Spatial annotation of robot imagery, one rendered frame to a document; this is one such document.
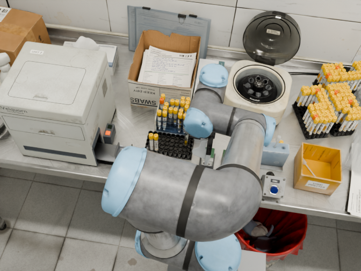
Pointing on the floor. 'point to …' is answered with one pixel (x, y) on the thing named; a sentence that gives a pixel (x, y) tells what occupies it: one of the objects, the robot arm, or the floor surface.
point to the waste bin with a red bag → (290, 223)
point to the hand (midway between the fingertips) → (209, 147)
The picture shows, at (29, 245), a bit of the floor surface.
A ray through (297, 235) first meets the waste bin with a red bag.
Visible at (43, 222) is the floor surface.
